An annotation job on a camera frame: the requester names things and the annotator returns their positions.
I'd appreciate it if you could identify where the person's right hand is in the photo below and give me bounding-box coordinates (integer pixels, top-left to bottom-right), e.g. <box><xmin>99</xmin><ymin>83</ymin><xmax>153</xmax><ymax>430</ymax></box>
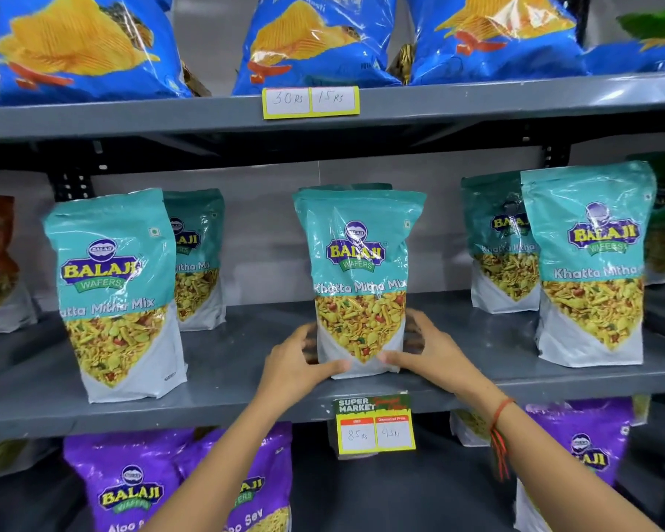
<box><xmin>378</xmin><ymin>309</ymin><xmax>492</xmax><ymax>408</ymax></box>

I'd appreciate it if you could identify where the person's left hand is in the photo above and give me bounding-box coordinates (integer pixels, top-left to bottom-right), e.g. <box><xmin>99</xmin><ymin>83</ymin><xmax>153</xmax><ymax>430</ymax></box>
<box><xmin>255</xmin><ymin>322</ymin><xmax>353</xmax><ymax>417</ymax></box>

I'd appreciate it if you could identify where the teal snack mix packet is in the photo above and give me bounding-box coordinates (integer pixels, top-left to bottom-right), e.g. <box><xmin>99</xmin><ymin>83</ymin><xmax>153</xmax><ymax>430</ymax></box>
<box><xmin>520</xmin><ymin>161</ymin><xmax>658</xmax><ymax>368</ymax></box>
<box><xmin>43</xmin><ymin>188</ymin><xmax>188</xmax><ymax>404</ymax></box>
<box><xmin>293</xmin><ymin>188</ymin><xmax>427</xmax><ymax>381</ymax></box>
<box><xmin>460</xmin><ymin>173</ymin><xmax>542</xmax><ymax>315</ymax></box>
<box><xmin>162</xmin><ymin>189</ymin><xmax>227</xmax><ymax>332</ymax></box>

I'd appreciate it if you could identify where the person's right forearm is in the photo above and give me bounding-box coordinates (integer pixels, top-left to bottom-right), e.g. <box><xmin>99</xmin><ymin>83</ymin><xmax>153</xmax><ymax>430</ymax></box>
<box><xmin>465</xmin><ymin>382</ymin><xmax>664</xmax><ymax>532</ymax></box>

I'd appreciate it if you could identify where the person's left forearm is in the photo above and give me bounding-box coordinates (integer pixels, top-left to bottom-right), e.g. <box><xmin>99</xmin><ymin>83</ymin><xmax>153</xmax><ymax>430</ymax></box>
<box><xmin>143</xmin><ymin>390</ymin><xmax>311</xmax><ymax>532</ymax></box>

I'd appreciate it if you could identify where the green and yellow price label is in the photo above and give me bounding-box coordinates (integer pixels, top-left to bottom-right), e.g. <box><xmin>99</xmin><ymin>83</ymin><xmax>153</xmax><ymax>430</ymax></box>
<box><xmin>333</xmin><ymin>393</ymin><xmax>417</xmax><ymax>455</ymax></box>

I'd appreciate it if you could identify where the grey metal shelf board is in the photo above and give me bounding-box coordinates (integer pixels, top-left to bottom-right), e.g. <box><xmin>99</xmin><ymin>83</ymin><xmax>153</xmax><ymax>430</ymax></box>
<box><xmin>0</xmin><ymin>282</ymin><xmax>665</xmax><ymax>441</ymax></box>
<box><xmin>0</xmin><ymin>72</ymin><xmax>665</xmax><ymax>142</ymax></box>

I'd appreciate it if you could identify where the white and yellow snack packet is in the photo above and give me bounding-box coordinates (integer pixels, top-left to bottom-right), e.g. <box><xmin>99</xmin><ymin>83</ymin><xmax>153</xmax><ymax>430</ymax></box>
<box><xmin>449</xmin><ymin>409</ymin><xmax>493</xmax><ymax>447</ymax></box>

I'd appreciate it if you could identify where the red thread wrist band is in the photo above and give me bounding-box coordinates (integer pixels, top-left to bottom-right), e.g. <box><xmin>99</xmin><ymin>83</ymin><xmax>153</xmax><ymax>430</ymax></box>
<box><xmin>488</xmin><ymin>398</ymin><xmax>516</xmax><ymax>482</ymax></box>

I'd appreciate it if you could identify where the purple snack packet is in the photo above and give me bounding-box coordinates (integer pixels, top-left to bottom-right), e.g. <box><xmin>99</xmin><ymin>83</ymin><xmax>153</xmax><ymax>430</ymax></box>
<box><xmin>63</xmin><ymin>429</ymin><xmax>196</xmax><ymax>532</ymax></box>
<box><xmin>177</xmin><ymin>422</ymin><xmax>294</xmax><ymax>532</ymax></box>
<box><xmin>514</xmin><ymin>398</ymin><xmax>636</xmax><ymax>532</ymax></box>

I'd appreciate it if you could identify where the black perforated rack upright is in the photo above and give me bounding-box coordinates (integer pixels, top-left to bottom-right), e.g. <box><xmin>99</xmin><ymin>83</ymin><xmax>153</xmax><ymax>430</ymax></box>
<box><xmin>49</xmin><ymin>143</ymin><xmax>96</xmax><ymax>203</ymax></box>
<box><xmin>540</xmin><ymin>143</ymin><xmax>572</xmax><ymax>173</ymax></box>

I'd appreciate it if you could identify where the yellow handwritten price label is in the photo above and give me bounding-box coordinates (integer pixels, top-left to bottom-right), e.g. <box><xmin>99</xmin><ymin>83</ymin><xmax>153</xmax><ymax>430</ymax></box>
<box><xmin>262</xmin><ymin>85</ymin><xmax>361</xmax><ymax>120</ymax></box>

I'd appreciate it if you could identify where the blue potato chips packet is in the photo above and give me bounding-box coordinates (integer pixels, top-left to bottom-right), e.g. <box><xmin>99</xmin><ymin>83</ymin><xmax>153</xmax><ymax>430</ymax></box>
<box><xmin>582</xmin><ymin>38</ymin><xmax>665</xmax><ymax>77</ymax></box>
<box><xmin>404</xmin><ymin>0</ymin><xmax>589</xmax><ymax>86</ymax></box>
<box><xmin>231</xmin><ymin>0</ymin><xmax>403</xmax><ymax>97</ymax></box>
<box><xmin>0</xmin><ymin>0</ymin><xmax>193</xmax><ymax>107</ymax></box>

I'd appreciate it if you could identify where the yellow snack mix packet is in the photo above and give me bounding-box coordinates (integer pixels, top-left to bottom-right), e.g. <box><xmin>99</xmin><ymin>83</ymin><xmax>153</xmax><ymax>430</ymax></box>
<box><xmin>0</xmin><ymin>439</ymin><xmax>59</xmax><ymax>481</ymax></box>

